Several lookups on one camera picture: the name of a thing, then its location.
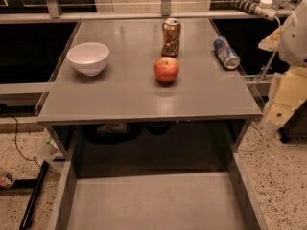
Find white bowl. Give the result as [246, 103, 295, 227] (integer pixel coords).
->
[67, 42, 109, 76]

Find white coiled cable fixture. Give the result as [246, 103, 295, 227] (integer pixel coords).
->
[224, 0, 277, 21]

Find open grey top drawer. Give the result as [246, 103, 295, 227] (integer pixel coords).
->
[47, 122, 269, 230]

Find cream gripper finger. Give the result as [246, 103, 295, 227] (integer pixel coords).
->
[258, 27, 281, 52]
[260, 66, 307, 130]

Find black floor cable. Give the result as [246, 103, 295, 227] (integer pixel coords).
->
[0, 110, 61, 177]

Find black metal floor bar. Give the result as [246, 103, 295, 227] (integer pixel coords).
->
[0, 161, 49, 230]

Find grey cabinet table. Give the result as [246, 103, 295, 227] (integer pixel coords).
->
[34, 17, 267, 158]

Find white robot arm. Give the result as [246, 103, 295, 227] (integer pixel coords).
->
[258, 0, 307, 130]

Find upright gold soda can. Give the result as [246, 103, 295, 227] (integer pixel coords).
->
[161, 18, 181, 57]

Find red apple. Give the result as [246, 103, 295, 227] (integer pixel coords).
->
[153, 57, 179, 82]

